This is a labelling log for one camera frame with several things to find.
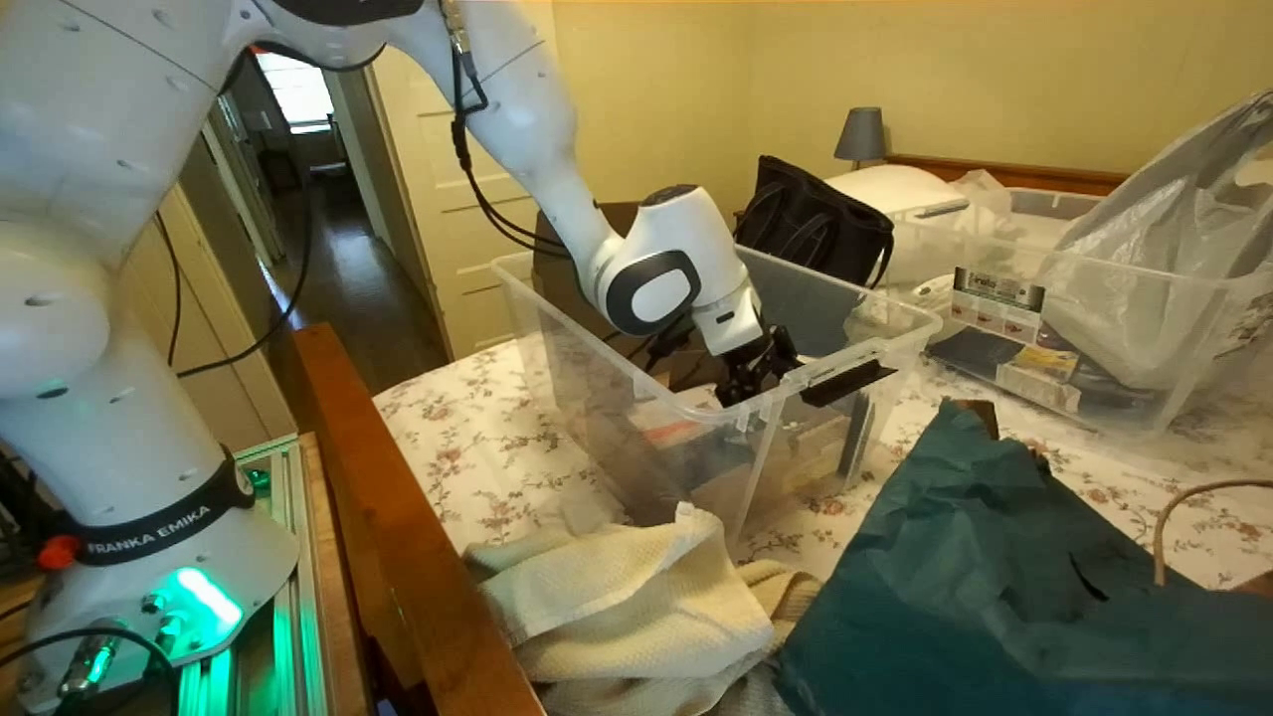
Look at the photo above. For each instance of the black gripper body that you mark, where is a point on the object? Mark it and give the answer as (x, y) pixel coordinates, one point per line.
(757, 366)

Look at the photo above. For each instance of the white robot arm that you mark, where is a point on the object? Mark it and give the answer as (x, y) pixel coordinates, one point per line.
(97, 117)

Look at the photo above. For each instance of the clear plastic storage box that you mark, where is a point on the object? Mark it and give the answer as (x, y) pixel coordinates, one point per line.
(656, 430)

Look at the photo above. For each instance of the black tote bag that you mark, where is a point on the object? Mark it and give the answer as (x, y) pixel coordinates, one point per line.
(814, 224)

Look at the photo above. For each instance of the white pillow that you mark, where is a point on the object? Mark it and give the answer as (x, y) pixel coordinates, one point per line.
(900, 192)

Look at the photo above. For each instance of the grey lamp shade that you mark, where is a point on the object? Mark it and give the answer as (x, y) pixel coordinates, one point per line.
(862, 136)

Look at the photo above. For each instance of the cream towel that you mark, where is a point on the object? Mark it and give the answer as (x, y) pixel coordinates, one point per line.
(646, 616)

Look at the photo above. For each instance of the floral bed sheet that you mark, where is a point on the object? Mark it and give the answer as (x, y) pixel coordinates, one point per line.
(493, 461)

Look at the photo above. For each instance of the white panel door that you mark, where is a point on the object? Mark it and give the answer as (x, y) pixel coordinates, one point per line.
(451, 228)

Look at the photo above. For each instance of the teal fabric bag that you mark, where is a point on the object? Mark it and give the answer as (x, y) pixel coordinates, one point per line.
(985, 587)

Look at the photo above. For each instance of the wooden headboard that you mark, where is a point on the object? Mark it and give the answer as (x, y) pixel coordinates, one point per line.
(1021, 171)

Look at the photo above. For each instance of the wooden bed footboard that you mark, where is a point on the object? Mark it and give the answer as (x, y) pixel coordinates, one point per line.
(414, 606)

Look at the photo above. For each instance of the clear plastic bag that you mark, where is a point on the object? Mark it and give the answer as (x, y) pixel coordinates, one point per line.
(1136, 276)

